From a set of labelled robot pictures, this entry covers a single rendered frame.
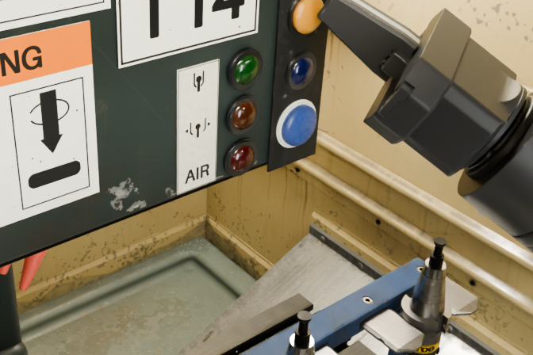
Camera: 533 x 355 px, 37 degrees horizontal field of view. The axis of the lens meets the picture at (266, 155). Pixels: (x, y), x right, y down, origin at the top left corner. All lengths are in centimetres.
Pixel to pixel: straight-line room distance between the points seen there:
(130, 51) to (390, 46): 16
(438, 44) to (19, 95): 24
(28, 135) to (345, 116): 120
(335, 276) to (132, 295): 56
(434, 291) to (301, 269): 75
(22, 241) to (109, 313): 151
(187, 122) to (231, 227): 156
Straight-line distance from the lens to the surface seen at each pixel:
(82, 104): 44
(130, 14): 44
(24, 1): 41
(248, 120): 51
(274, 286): 172
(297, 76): 53
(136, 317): 196
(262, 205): 190
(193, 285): 204
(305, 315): 85
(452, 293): 109
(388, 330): 101
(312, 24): 52
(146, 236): 203
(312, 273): 171
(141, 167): 49
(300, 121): 54
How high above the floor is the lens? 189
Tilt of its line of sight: 30 degrees down
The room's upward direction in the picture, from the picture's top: 4 degrees clockwise
